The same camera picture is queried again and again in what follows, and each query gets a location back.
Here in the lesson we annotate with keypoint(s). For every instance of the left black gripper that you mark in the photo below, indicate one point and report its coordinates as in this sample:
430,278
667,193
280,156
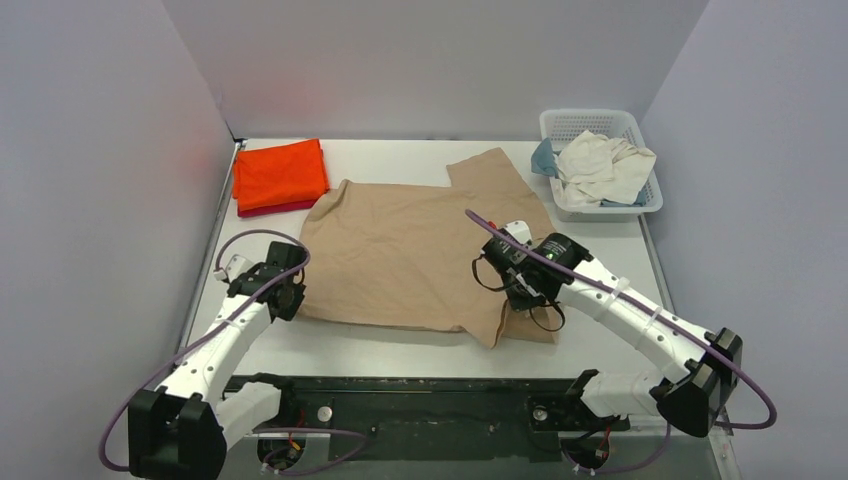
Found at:
289,296

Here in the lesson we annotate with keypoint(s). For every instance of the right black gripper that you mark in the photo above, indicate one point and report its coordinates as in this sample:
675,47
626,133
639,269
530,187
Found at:
500,253

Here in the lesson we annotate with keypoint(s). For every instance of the beige t shirt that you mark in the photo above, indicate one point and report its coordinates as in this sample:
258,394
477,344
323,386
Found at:
406,256

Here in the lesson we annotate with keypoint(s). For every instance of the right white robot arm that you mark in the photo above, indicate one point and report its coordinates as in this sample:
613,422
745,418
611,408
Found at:
693,375

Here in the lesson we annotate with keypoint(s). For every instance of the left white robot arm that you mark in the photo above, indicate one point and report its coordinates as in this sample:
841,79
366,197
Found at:
183,428

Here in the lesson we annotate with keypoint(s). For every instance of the folded red t shirt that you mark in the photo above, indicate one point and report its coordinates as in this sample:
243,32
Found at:
274,209

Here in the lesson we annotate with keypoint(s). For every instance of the blue t shirt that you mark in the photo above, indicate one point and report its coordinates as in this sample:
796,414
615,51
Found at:
543,159

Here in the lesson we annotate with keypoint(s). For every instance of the folded orange t shirt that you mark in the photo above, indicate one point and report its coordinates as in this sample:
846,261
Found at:
281,174

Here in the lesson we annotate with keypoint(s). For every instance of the white t shirt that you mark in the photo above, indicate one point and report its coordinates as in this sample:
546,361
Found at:
597,171

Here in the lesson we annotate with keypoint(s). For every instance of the white plastic basket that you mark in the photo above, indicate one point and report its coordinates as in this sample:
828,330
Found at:
563,125

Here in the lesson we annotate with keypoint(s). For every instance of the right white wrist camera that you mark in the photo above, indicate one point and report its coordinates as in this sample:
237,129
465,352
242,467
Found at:
519,231

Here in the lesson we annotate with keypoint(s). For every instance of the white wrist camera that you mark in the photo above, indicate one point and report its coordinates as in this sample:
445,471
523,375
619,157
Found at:
235,267
519,231

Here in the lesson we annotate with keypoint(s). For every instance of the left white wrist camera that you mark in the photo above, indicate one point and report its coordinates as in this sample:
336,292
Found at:
235,267

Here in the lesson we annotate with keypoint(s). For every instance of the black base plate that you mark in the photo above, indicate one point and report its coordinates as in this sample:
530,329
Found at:
429,419

